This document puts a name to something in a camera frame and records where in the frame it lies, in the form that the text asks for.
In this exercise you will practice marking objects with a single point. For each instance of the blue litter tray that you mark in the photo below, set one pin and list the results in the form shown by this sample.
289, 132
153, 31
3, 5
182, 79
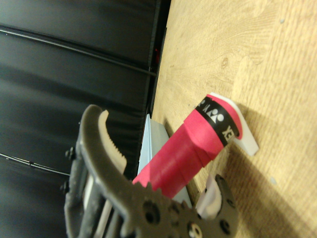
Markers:
153, 141

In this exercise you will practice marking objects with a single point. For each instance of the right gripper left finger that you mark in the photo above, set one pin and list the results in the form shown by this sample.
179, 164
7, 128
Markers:
109, 178

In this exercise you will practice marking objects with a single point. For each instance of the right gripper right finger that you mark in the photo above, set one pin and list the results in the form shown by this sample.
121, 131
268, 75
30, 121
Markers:
226, 193

